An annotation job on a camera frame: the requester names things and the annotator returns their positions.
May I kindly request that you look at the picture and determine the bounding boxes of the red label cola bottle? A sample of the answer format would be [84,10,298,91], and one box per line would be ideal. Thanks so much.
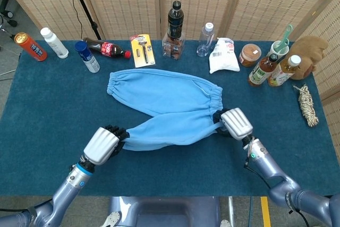
[83,37,132,60]

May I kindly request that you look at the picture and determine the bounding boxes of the white plastic bottle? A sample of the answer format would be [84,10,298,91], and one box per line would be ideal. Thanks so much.
[40,27,70,60]

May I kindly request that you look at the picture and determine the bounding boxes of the light blue fleece garment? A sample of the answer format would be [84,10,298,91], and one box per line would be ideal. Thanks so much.
[107,68,226,152]

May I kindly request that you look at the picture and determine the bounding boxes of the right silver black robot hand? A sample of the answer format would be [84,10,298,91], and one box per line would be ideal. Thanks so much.
[212,107,254,141]

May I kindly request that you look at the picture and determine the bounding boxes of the dark blue carpet mat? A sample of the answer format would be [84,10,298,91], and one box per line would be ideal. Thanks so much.
[0,40,340,197]

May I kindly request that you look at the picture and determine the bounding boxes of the green label tea bottle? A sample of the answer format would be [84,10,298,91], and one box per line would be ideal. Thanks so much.
[248,53,278,87]

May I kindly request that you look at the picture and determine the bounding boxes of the clear plastic snack box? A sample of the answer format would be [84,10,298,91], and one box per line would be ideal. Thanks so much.
[161,32,186,60]

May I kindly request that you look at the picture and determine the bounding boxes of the beige rope bundle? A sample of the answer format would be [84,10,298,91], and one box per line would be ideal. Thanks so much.
[293,84,319,127]

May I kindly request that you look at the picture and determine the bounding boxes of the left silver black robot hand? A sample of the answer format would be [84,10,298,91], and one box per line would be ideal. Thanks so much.
[83,124,128,166]

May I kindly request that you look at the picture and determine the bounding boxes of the round jar orange contents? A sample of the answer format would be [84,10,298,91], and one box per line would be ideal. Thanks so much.
[239,44,262,68]

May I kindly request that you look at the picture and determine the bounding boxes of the white cap tea bottle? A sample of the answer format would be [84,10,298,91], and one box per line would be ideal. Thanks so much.
[267,54,302,87]

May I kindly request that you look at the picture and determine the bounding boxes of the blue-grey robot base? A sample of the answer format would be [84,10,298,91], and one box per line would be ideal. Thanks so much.
[102,196,232,227]

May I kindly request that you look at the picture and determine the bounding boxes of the brown plush toy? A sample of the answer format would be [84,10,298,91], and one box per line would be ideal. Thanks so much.
[288,35,329,80]

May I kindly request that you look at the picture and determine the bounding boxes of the white cup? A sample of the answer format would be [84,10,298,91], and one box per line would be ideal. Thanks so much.
[266,40,290,60]

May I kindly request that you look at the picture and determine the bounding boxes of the orange drink can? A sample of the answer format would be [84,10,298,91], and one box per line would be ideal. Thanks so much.
[14,32,48,62]

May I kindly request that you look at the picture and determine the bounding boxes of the yellow razor blister pack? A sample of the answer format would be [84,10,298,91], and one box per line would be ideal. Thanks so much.
[130,33,156,69]

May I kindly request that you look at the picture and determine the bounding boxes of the dark soda bottle black cap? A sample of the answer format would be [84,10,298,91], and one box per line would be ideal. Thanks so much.
[167,1,184,38]

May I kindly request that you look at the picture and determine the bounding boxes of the black tripod stand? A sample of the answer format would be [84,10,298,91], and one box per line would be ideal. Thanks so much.
[65,0,103,40]

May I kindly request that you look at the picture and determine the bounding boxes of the black office chair base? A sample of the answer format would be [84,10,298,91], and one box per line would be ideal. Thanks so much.
[0,0,18,28]

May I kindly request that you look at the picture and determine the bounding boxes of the clear empty plastic bottle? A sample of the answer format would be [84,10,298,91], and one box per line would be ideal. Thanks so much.
[196,22,215,57]

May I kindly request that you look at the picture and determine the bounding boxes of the black hanging cable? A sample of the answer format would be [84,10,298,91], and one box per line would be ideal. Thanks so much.
[61,0,85,35]

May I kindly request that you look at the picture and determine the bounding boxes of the blue cap spray can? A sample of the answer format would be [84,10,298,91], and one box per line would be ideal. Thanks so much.
[74,40,100,74]

